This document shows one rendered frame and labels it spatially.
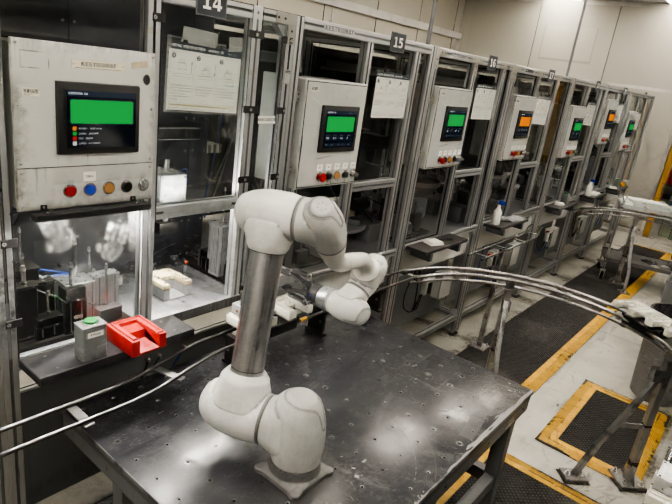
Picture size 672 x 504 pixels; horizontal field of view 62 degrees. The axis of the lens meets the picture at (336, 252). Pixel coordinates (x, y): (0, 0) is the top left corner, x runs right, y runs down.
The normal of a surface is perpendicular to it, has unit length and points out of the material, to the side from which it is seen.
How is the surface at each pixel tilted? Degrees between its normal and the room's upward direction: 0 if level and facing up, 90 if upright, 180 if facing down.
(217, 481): 0
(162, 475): 0
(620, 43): 90
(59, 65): 90
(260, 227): 85
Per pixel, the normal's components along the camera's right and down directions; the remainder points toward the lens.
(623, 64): -0.63, 0.17
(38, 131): 0.76, 0.30
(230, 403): -0.25, 0.05
